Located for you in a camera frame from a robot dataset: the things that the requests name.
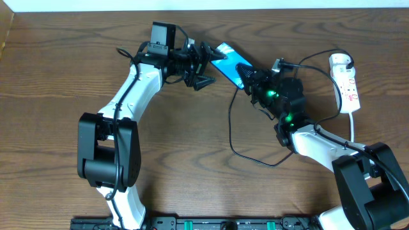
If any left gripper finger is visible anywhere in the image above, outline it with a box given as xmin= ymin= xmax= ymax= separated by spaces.
xmin=200 ymin=42 xmax=227 ymax=61
xmin=193 ymin=75 xmax=216 ymax=91

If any blue screen Galaxy smartphone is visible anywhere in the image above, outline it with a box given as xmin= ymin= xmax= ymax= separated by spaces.
xmin=210 ymin=43 xmax=252 ymax=89

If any black USB charging cable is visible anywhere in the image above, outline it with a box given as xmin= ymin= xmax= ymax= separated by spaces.
xmin=228 ymin=48 xmax=355 ymax=168

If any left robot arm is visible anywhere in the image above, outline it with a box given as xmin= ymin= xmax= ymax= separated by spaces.
xmin=77 ymin=22 xmax=226 ymax=229

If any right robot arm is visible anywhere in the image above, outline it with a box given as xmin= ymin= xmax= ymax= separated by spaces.
xmin=236 ymin=60 xmax=408 ymax=229

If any white USB charger plug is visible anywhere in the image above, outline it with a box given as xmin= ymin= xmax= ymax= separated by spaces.
xmin=328 ymin=53 xmax=355 ymax=73

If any white power strip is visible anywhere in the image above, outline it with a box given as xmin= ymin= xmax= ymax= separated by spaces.
xmin=330 ymin=67 xmax=360 ymax=114

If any white power strip cord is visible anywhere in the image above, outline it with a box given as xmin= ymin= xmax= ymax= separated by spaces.
xmin=348 ymin=112 xmax=356 ymax=144

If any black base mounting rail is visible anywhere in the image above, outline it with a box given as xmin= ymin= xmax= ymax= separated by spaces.
xmin=70 ymin=215 xmax=321 ymax=230

